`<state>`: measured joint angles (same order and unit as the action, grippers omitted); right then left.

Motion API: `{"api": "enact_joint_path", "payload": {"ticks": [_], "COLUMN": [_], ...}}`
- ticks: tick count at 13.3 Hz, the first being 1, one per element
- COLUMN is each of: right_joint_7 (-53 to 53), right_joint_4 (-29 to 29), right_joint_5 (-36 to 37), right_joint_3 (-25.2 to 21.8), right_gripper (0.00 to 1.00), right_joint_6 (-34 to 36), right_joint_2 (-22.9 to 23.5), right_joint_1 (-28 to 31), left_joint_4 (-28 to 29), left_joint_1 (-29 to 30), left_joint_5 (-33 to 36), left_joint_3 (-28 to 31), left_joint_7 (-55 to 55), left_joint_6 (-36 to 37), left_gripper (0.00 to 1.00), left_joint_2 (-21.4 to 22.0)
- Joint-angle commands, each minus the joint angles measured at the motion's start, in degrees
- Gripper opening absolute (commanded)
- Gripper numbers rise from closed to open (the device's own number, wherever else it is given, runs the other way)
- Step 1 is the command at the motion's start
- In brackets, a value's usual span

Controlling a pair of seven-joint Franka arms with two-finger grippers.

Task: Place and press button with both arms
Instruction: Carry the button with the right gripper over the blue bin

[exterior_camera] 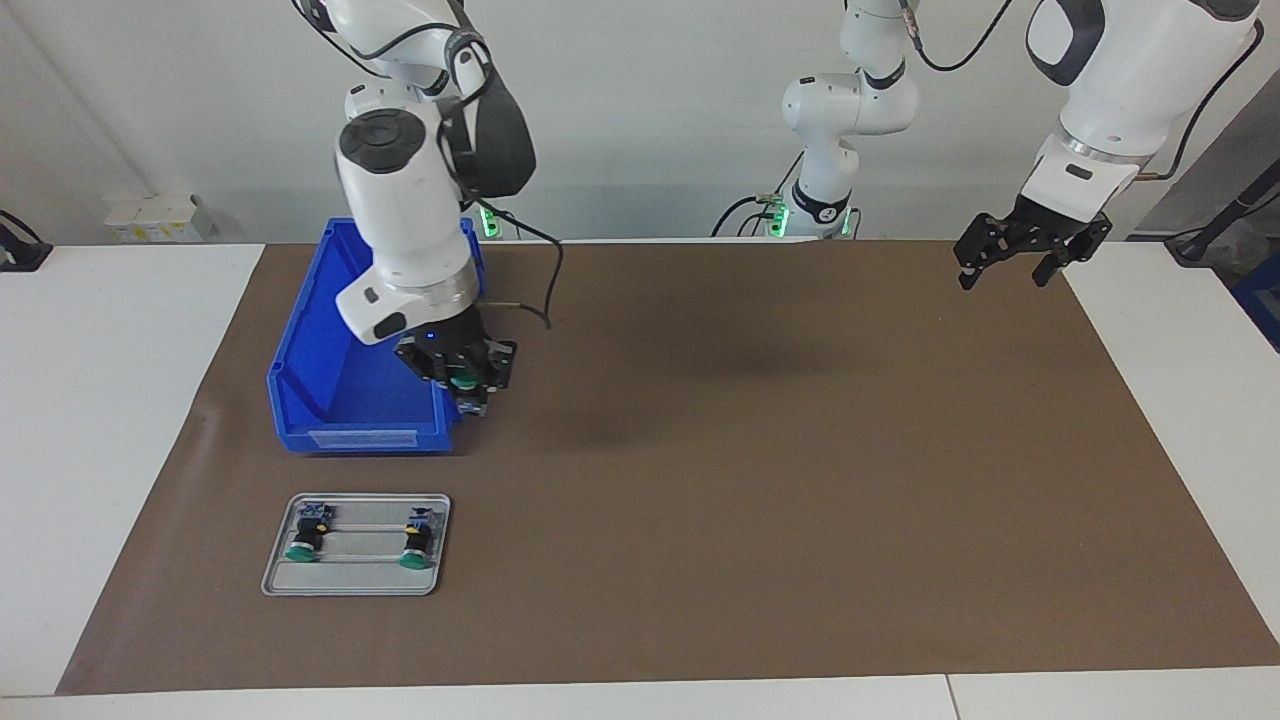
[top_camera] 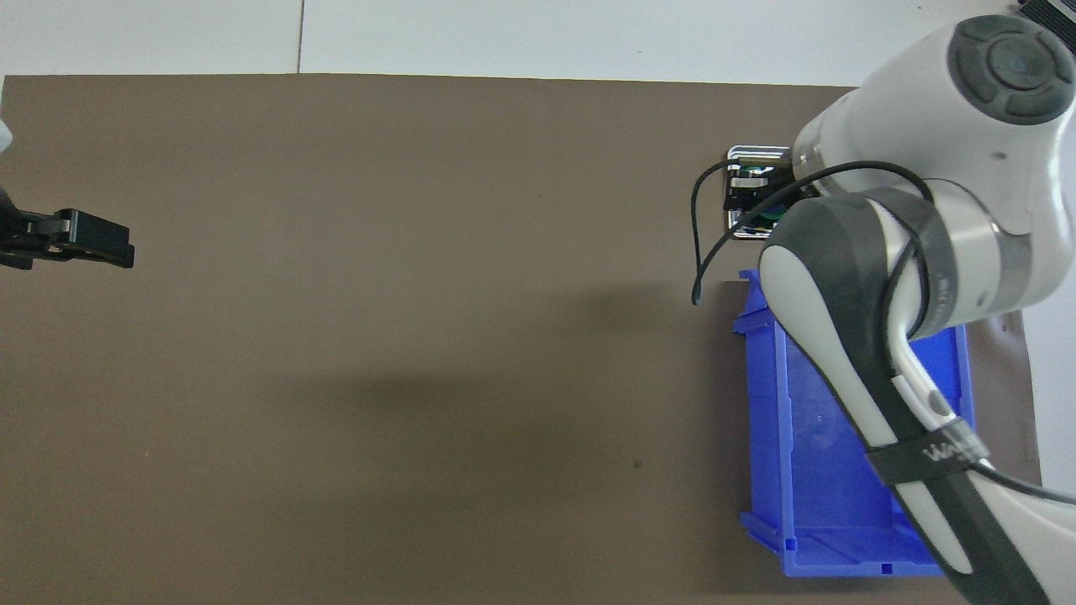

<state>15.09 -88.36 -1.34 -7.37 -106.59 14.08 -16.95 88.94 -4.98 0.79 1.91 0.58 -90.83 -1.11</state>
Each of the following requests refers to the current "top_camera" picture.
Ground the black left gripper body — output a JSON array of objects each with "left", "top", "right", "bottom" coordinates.
[{"left": 0, "top": 189, "right": 22, "bottom": 270}]

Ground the grey metal tray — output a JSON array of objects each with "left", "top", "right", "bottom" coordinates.
[{"left": 725, "top": 145, "right": 795, "bottom": 242}]

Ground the brown paper table mat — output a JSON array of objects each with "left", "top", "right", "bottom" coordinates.
[{"left": 0, "top": 73, "right": 1043, "bottom": 605}]

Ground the blue plastic storage bin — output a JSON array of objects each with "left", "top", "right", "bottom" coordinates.
[{"left": 733, "top": 269, "right": 976, "bottom": 578}]

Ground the grey ribbed device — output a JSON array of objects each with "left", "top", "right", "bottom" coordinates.
[{"left": 1019, "top": 0, "right": 1076, "bottom": 30}]

